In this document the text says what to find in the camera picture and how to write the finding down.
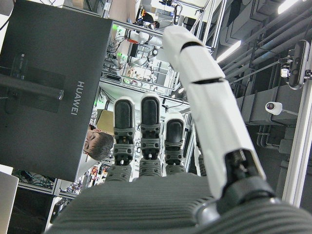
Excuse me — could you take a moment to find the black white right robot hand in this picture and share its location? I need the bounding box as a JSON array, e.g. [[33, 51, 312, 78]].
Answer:
[[43, 26, 312, 234]]

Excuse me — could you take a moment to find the brown cardboard box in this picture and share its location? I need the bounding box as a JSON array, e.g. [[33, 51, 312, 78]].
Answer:
[[97, 109, 115, 136]]

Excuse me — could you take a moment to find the person with dark hair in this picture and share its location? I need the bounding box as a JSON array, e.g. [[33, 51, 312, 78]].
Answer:
[[83, 123, 115, 162]]

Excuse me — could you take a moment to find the black Huawei monitor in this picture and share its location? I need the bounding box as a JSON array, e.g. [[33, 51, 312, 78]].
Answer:
[[0, 1, 114, 182]]

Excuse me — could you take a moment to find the silver laptop edge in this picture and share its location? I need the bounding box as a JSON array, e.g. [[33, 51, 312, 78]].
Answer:
[[0, 170, 20, 234]]

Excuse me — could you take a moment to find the ceiling light strip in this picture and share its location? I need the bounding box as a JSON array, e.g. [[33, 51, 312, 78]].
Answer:
[[215, 40, 242, 63], [277, 0, 298, 14]]

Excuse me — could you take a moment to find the distant person dark hair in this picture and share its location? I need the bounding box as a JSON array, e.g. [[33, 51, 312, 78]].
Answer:
[[142, 13, 160, 30]]

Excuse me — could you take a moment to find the small grey webcam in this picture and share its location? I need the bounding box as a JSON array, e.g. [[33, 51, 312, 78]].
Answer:
[[278, 58, 292, 78]]

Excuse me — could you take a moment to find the white security camera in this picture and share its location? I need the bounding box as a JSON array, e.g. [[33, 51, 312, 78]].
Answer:
[[264, 101, 284, 116]]

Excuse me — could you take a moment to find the white aluminium post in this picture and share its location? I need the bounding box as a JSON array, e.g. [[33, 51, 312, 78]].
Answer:
[[281, 80, 312, 208]]

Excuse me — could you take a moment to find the black depth camera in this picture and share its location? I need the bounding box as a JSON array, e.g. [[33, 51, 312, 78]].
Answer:
[[288, 40, 311, 91]]

